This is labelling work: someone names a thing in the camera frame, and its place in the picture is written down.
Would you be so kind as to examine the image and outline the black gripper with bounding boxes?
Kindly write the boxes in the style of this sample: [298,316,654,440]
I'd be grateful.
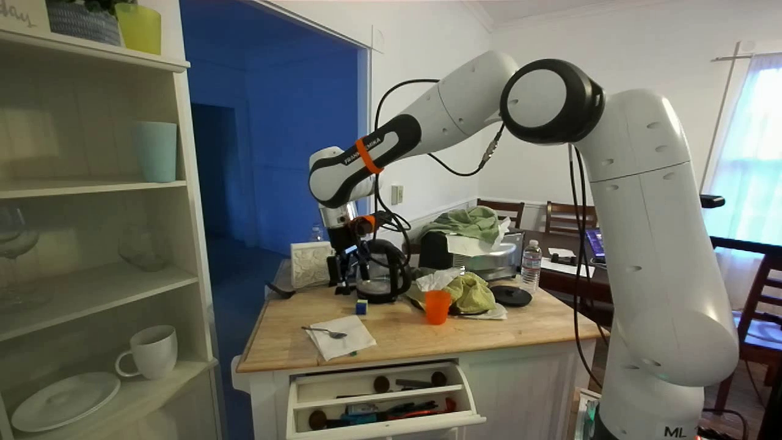
[327,218,368,296]

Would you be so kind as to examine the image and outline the small metal spoon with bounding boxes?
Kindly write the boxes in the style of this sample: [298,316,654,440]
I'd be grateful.
[301,326,349,340]

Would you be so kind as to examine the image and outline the orange plastic cup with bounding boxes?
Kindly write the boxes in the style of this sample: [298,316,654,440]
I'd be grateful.
[423,288,454,327]

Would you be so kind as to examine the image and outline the light blue cup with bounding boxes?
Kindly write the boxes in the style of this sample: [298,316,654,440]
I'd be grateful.
[133,119,179,183]

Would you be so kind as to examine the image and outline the black electric kettle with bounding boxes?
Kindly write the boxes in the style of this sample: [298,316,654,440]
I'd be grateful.
[354,236,412,305]

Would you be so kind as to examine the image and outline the white paper napkin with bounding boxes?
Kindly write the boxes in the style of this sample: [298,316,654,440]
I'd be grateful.
[304,312,379,363]

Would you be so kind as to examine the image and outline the white crumpled cloth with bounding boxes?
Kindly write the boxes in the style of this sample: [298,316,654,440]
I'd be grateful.
[403,266,466,308]

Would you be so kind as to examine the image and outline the black box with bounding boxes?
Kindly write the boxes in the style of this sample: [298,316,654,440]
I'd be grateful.
[417,229,456,271]

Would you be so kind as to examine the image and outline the white wooden-top kitchen cart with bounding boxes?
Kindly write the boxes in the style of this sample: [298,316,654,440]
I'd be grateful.
[230,275,612,440]

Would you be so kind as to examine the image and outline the yellow-green towel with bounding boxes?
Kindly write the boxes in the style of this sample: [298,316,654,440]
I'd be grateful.
[444,271,499,318]

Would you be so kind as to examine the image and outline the white open cart drawer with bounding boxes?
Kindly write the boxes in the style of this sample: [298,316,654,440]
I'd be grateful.
[283,359,489,440]

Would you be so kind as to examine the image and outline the green cloth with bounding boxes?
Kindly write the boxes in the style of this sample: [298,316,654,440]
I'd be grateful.
[426,206,510,246]

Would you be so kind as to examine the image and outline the clear plastic container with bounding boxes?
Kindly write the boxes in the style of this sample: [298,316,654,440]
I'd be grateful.
[447,234,520,275]

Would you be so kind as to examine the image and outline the white paper towel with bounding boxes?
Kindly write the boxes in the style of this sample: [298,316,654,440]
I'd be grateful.
[459,301,510,323]

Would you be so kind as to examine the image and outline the black round disc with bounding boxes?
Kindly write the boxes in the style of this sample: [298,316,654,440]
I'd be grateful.
[489,283,535,311]

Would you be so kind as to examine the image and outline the brown wooden chair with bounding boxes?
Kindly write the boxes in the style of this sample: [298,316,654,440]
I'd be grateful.
[543,198,601,239]
[475,195,527,229]

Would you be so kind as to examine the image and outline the clear plastic water bottle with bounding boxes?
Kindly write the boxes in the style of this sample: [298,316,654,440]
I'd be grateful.
[520,236,546,286]

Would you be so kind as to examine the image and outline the clear glass bowl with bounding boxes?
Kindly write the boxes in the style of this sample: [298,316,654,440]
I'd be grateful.
[117,228,168,273]

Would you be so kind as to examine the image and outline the white ceramic mug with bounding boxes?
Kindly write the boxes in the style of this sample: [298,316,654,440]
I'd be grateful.
[112,323,180,383]

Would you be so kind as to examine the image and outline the white paper sheet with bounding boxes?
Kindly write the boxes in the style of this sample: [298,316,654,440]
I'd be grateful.
[537,256,586,280]

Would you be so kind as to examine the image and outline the dark dining table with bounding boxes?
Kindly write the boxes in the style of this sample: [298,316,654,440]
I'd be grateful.
[520,229,614,327]

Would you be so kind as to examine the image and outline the white shelf unit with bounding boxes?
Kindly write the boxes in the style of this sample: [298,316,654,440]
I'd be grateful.
[0,0,225,440]

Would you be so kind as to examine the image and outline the blue box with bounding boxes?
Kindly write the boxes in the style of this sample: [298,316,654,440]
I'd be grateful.
[584,228,608,264]

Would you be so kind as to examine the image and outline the yellow-green pot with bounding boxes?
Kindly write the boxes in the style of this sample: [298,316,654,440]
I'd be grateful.
[112,0,163,57]

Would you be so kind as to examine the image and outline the clear wine glass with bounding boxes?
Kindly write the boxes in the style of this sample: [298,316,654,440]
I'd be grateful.
[0,202,43,312]

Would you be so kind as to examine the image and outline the grey woven basket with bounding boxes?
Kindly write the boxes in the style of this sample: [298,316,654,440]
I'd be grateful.
[43,0,122,47]

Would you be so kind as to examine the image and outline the dark red wooden chair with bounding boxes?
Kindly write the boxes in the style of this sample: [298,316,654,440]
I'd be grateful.
[711,246,782,418]

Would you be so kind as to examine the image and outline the white window curtain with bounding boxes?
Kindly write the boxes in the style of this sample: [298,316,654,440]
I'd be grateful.
[704,51,782,246]

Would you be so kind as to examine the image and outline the orange velcro strap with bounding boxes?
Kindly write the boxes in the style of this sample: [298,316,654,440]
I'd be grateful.
[351,134,383,176]

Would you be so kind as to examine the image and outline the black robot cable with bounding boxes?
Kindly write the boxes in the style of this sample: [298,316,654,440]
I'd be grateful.
[368,75,605,393]

